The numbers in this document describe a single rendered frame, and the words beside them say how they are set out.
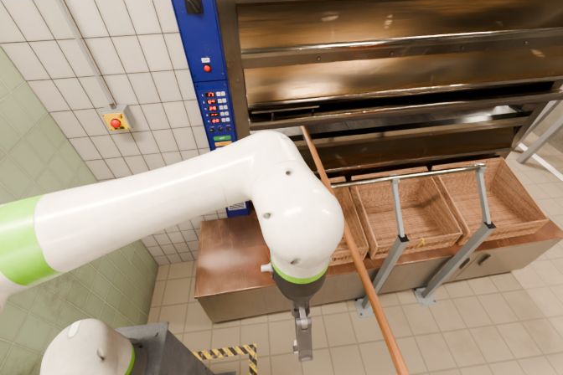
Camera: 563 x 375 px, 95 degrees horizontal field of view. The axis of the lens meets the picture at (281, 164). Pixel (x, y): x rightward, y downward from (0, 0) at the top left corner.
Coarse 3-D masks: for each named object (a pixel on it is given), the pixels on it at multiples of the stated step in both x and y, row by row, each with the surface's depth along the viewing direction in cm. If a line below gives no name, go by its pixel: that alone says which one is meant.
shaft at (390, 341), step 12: (312, 144) 145; (312, 156) 139; (324, 180) 124; (348, 228) 105; (348, 240) 101; (360, 264) 93; (360, 276) 91; (372, 288) 87; (372, 300) 85; (384, 324) 79; (384, 336) 78; (396, 348) 75; (396, 360) 73; (408, 372) 71
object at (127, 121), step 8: (104, 112) 115; (112, 112) 116; (120, 112) 116; (128, 112) 121; (104, 120) 117; (120, 120) 118; (128, 120) 120; (112, 128) 120; (120, 128) 121; (128, 128) 121
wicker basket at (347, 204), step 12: (336, 180) 176; (336, 192) 180; (348, 192) 169; (348, 204) 173; (348, 216) 176; (360, 228) 156; (360, 240) 159; (336, 252) 148; (348, 252) 149; (360, 252) 152; (336, 264) 157
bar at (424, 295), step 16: (400, 176) 130; (416, 176) 131; (480, 176) 136; (480, 192) 137; (400, 224) 130; (400, 240) 128; (480, 240) 141; (464, 256) 152; (384, 272) 150; (448, 272) 166; (416, 288) 202; (432, 288) 184; (368, 304) 185; (432, 304) 193
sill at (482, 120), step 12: (444, 120) 165; (456, 120) 165; (468, 120) 165; (480, 120) 165; (492, 120) 165; (504, 120) 166; (516, 120) 168; (324, 132) 157; (336, 132) 157; (348, 132) 157; (360, 132) 157; (372, 132) 157; (384, 132) 157; (396, 132) 159; (408, 132) 161; (420, 132) 162; (300, 144) 154
